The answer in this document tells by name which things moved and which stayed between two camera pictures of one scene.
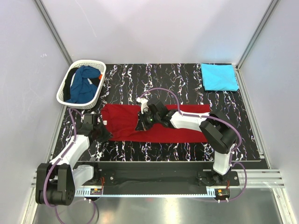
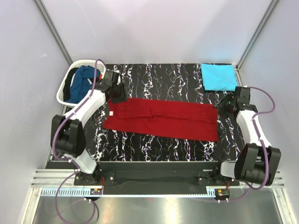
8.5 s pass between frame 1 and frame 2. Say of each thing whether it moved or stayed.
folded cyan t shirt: stayed
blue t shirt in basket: stayed
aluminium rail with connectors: stayed
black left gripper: moved
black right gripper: moved
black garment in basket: stayed
